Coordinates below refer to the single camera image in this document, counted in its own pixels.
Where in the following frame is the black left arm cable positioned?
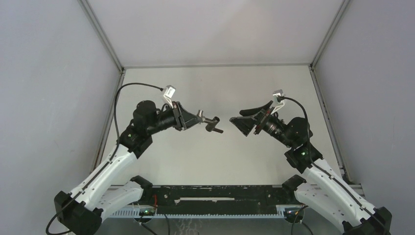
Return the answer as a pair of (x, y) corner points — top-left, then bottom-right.
(45, 82), (164, 235)

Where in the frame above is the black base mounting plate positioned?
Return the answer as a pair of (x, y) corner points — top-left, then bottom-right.
(133, 185), (300, 216)

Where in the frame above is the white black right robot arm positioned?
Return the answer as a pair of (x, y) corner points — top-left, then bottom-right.
(230, 102), (392, 235)

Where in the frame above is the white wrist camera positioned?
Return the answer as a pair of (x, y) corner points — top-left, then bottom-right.
(271, 89), (285, 115)
(162, 85), (176, 108)

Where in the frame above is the white slotted cable duct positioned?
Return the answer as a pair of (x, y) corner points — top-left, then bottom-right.
(107, 207), (286, 219)

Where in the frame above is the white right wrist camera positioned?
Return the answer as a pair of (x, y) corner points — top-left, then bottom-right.
(271, 89), (285, 115)

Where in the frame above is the silver tee pipe fitting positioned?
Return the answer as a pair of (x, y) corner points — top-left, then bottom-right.
(197, 110), (207, 124)

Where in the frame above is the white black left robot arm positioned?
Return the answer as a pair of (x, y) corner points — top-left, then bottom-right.
(54, 100), (206, 235)

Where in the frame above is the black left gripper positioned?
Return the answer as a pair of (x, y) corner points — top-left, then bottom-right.
(147, 101), (202, 136)

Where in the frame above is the aluminium frame rail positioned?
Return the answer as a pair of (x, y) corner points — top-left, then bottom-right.
(90, 68), (127, 173)

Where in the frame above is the dark metal faucet handle valve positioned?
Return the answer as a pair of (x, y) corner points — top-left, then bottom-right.
(204, 117), (224, 134)

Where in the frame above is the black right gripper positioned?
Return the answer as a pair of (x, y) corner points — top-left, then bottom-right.
(230, 101), (294, 148)

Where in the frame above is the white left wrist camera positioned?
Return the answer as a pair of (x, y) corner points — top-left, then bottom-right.
(162, 85), (176, 108)

